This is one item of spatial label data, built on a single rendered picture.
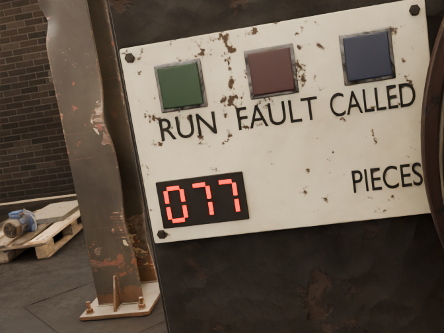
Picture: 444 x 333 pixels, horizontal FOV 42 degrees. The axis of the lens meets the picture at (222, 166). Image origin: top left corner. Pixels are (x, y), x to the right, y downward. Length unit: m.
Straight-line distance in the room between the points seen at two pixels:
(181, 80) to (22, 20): 6.76
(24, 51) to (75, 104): 4.12
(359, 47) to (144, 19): 0.19
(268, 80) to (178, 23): 0.10
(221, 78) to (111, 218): 2.72
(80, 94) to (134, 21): 2.60
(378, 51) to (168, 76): 0.18
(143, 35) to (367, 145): 0.22
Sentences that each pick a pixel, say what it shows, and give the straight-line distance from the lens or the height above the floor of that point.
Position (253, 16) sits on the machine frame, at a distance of 0.53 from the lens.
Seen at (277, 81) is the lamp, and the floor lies 1.19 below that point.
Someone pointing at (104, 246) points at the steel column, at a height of 0.37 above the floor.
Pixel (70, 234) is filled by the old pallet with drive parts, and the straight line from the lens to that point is 5.19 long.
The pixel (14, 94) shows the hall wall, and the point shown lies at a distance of 7.33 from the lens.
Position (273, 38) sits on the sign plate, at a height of 1.23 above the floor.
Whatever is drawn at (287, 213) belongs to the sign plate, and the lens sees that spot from 0.52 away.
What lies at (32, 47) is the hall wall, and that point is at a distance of 7.20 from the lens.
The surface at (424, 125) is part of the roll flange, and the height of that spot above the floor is 1.15.
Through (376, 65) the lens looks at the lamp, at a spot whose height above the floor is 1.19.
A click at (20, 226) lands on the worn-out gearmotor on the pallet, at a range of 4.89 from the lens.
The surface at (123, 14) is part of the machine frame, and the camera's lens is 0.55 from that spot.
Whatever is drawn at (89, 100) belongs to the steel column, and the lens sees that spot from 3.13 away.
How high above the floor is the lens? 1.21
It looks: 9 degrees down
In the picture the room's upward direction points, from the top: 9 degrees counter-clockwise
